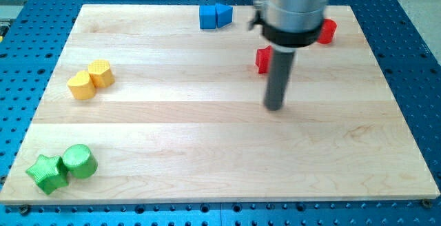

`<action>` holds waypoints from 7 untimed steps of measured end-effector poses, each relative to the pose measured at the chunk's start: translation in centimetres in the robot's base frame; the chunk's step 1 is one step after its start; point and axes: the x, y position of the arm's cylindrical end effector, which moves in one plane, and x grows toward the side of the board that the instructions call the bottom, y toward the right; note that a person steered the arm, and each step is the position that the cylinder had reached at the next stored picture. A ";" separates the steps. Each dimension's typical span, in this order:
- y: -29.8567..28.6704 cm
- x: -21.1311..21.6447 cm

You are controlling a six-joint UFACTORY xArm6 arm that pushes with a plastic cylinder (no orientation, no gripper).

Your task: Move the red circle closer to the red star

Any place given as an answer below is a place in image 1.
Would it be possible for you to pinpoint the black tool clamp ring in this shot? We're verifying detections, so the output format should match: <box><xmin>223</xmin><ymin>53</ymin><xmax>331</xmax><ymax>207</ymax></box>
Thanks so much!
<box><xmin>248</xmin><ymin>0</ymin><xmax>325</xmax><ymax>52</ymax></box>

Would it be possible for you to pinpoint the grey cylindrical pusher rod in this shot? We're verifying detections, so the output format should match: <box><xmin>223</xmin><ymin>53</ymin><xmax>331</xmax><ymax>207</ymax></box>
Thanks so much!
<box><xmin>263</xmin><ymin>49</ymin><xmax>295</xmax><ymax>111</ymax></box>

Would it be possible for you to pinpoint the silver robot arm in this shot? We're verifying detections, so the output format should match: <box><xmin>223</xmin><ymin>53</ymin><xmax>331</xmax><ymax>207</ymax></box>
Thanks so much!
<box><xmin>249</xmin><ymin>0</ymin><xmax>329</xmax><ymax>111</ymax></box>

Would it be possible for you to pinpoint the red star block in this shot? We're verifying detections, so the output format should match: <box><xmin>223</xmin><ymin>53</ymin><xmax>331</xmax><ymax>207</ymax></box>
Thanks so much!
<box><xmin>255</xmin><ymin>45</ymin><xmax>272</xmax><ymax>74</ymax></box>

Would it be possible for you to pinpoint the red circle block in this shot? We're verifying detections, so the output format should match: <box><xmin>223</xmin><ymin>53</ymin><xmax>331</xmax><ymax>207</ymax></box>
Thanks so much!
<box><xmin>317</xmin><ymin>19</ymin><xmax>338</xmax><ymax>44</ymax></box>

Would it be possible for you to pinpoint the green circle block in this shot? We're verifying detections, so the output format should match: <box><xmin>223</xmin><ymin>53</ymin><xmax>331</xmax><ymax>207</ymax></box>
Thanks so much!
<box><xmin>62</xmin><ymin>144</ymin><xmax>98</xmax><ymax>179</ymax></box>

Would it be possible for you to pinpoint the green star block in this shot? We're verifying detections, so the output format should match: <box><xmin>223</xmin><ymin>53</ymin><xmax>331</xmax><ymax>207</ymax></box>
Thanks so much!
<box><xmin>25</xmin><ymin>154</ymin><xmax>69</xmax><ymax>195</ymax></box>

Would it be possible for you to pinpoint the blue triangle block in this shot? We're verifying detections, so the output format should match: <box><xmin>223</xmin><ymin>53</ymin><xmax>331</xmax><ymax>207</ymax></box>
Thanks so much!
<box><xmin>215</xmin><ymin>3</ymin><xmax>233</xmax><ymax>28</ymax></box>

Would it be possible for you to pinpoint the blue cube block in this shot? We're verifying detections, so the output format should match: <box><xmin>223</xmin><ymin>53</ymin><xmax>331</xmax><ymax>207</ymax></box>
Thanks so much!
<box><xmin>199</xmin><ymin>6</ymin><xmax>216</xmax><ymax>30</ymax></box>

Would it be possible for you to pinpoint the light wooden board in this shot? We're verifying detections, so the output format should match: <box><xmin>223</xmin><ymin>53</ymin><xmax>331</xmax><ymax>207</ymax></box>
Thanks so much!
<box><xmin>1</xmin><ymin>4</ymin><xmax>440</xmax><ymax>205</ymax></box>

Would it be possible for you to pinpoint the yellow hexagon block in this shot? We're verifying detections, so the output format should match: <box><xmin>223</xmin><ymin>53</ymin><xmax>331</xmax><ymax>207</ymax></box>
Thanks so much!
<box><xmin>88</xmin><ymin>59</ymin><xmax>115</xmax><ymax>88</ymax></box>

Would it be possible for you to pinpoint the yellow heart block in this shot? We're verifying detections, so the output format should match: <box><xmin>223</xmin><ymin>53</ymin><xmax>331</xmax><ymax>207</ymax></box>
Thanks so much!
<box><xmin>67</xmin><ymin>70</ymin><xmax>96</xmax><ymax>100</ymax></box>

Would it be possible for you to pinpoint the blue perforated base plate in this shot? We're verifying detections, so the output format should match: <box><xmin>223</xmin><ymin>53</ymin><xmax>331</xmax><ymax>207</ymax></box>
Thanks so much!
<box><xmin>1</xmin><ymin>0</ymin><xmax>440</xmax><ymax>225</ymax></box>

